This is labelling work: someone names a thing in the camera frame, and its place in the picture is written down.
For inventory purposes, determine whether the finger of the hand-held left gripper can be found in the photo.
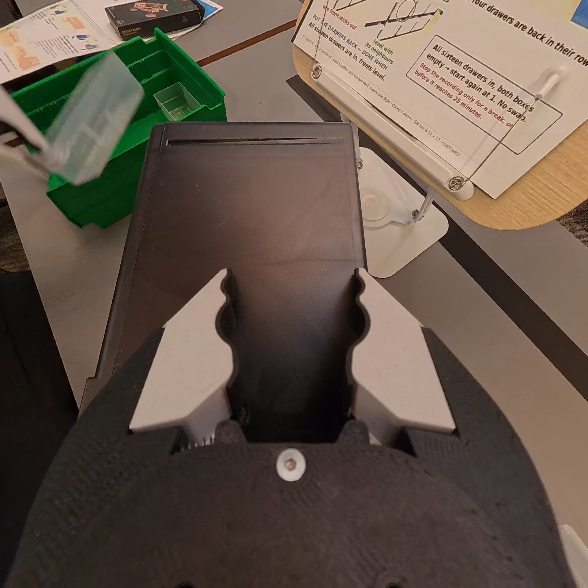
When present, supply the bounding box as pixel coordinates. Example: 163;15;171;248
0;85;50;155
0;145;50;181

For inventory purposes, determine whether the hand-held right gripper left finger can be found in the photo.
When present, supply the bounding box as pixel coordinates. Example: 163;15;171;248
129;269;237;443

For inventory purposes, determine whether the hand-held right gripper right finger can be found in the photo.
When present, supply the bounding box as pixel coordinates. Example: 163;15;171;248
351;268;456;445

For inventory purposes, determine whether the small clear plastic drawer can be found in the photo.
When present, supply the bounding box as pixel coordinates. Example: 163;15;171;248
153;83;203;124
43;50;145;185

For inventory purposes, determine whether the green plastic bin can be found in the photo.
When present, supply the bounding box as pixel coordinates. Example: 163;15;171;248
9;28;227;229

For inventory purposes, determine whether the black drawer cabinet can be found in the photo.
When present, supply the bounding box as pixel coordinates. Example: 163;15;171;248
78;122;368;444

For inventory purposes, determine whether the folded paper leaflet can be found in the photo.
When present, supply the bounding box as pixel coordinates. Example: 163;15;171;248
0;0;223;83

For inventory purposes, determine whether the person's black clothing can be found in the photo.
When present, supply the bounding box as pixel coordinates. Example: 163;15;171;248
0;271;80;588

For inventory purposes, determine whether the small black carton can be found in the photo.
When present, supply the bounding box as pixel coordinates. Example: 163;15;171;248
105;0;205;40

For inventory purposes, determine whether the instruction sheet on stand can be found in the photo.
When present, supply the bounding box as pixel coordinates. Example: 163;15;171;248
292;0;588;278

